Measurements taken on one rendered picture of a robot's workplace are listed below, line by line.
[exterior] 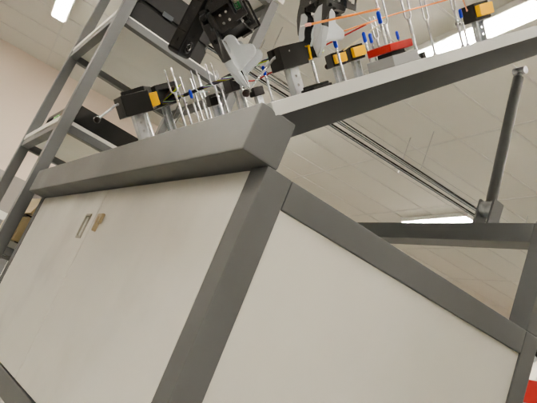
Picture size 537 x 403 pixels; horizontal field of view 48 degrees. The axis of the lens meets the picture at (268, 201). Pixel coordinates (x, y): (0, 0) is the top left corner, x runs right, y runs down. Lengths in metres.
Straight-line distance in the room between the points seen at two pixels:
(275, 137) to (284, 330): 0.23
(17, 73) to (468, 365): 8.18
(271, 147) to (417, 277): 0.30
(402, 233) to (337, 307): 0.59
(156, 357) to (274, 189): 0.24
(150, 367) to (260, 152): 0.29
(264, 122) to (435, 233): 0.66
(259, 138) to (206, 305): 0.20
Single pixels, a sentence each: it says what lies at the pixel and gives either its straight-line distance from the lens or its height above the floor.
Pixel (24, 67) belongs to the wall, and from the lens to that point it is 8.85.
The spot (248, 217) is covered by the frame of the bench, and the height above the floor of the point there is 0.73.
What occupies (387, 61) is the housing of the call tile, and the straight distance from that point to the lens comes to 0.93.
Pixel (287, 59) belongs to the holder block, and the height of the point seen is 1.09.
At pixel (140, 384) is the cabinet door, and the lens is 0.76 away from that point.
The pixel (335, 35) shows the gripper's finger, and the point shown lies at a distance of 1.16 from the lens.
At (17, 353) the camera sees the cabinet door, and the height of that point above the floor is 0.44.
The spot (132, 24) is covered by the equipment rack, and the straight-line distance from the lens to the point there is 2.05.
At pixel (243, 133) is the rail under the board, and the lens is 0.72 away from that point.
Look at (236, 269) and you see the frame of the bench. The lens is 0.70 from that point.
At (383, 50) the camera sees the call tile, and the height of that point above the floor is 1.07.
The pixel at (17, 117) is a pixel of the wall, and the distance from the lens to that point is 8.67.
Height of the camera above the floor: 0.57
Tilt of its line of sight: 15 degrees up
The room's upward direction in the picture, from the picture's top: 22 degrees clockwise
